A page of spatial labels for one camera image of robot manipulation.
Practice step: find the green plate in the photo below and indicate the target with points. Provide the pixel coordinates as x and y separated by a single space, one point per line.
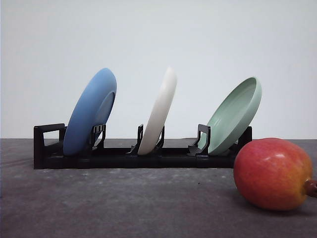
232 117

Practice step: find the white plate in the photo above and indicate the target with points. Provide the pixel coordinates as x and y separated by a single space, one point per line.
157 116

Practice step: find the black dish rack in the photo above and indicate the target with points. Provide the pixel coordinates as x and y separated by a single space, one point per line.
48 153

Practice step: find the blue plate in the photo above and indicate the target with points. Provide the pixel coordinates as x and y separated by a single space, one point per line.
92 107

